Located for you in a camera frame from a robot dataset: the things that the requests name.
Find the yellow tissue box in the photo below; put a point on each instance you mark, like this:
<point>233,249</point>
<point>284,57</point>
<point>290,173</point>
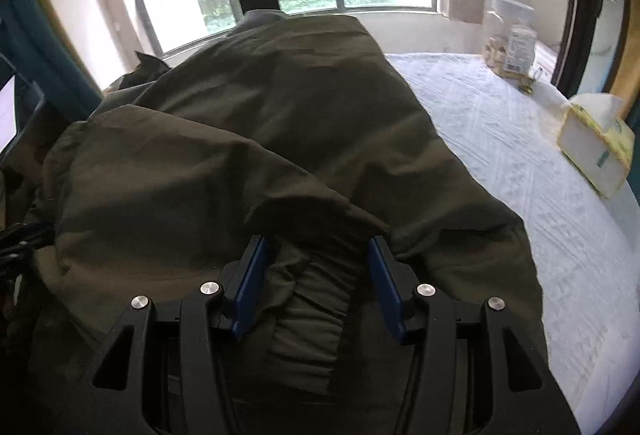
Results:
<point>597,141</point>

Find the white bed cover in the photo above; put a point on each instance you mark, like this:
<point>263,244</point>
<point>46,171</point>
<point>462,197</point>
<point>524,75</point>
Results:
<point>586,248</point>

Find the olive green jacket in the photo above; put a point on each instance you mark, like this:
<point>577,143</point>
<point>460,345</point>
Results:
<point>300,130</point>

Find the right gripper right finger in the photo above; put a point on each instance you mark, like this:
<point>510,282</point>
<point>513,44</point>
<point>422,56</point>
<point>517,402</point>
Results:
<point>474,369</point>

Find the yellow teal right curtain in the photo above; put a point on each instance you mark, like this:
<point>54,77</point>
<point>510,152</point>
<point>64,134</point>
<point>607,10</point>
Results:
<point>626,86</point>

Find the glowing tablet screen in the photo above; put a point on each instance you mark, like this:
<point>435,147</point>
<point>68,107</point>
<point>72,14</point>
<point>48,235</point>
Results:
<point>8,123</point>

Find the teal left curtain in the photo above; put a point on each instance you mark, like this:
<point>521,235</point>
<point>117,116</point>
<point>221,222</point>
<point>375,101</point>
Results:
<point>29,42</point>

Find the clear plastic jar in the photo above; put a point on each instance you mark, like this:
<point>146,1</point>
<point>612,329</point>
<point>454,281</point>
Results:
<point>509,38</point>

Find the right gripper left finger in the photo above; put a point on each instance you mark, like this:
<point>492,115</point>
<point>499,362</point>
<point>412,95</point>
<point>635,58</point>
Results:
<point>160,369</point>

